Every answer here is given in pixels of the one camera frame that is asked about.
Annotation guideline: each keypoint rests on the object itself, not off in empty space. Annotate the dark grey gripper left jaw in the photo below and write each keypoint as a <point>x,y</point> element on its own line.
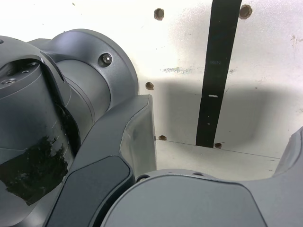
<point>106,142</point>

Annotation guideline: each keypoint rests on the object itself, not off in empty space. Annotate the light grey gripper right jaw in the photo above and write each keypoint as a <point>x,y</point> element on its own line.
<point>189,203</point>

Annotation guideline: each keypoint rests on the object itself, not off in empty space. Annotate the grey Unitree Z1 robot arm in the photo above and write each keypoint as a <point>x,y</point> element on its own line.
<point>71,82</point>

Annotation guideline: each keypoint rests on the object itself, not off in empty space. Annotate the black tape strip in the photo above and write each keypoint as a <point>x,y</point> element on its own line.
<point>217,71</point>

